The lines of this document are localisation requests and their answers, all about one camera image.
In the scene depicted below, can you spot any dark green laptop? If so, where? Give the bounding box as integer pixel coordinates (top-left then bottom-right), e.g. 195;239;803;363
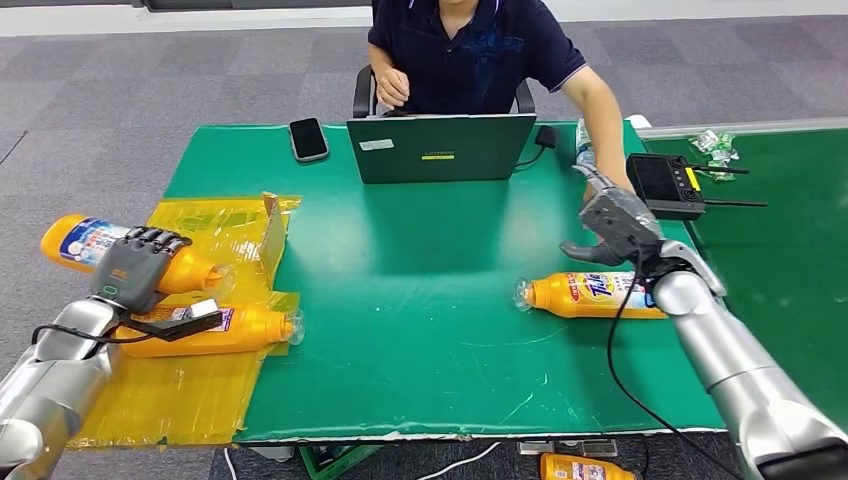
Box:
345;113;539;185

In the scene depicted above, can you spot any yellow plastic sheet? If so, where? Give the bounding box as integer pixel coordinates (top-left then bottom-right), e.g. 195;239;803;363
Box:
66;193;305;452

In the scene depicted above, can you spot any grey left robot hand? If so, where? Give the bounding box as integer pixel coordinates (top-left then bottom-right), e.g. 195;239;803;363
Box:
90;225;193;316

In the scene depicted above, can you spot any black remote controller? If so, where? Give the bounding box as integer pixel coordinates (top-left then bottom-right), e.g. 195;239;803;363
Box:
625;153;770;223

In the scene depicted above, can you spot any white block under table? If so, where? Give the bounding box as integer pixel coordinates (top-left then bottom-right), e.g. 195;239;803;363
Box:
248;445;295;463

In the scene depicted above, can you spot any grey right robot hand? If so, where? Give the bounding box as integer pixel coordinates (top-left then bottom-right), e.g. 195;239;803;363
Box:
559;162;667;268

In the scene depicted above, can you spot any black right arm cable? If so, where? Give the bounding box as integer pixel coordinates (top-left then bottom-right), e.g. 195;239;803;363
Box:
606;251;747;480

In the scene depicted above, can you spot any person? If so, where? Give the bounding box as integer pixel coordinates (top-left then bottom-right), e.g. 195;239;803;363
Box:
367;0;636;207

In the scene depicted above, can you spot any white floor cable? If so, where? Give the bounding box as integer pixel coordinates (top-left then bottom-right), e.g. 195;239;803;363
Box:
417;442;503;480

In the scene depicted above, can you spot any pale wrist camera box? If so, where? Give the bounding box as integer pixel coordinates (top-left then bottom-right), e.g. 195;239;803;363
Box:
657;239;728;298
119;298;225;344

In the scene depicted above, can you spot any silver table edge rail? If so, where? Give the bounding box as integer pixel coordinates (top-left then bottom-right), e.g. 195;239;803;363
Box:
637;117;848;140

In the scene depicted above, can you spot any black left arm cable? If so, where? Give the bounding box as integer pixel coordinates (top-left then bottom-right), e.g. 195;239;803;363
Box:
29;321;160;347

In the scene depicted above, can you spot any green table frame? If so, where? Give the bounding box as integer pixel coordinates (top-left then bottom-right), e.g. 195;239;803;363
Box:
298;445;384;480

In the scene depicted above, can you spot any brown cardboard piece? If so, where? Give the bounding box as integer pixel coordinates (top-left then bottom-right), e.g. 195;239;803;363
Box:
258;192;290;287

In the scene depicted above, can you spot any orange bottle on floor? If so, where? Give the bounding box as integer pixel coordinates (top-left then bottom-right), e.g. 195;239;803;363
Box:
539;453;637;480

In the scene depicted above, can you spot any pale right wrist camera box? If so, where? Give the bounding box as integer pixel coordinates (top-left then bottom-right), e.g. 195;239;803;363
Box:
657;239;728;298

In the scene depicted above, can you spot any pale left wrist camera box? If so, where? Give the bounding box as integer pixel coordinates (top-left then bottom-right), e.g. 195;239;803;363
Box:
119;298;225;344

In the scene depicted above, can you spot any clear water bottle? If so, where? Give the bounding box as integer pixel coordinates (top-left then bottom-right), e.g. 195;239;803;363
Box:
574;117;598;167

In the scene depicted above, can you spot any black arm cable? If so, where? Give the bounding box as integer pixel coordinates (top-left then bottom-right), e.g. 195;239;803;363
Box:
29;321;160;347
606;251;747;480

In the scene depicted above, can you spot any orange detergent bottle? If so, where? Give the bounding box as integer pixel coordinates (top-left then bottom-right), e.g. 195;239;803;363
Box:
115;304;306;360
40;213;236;299
513;271;667;321

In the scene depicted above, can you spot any black smartphone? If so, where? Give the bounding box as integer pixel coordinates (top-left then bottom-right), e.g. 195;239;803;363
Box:
288;117;331;164

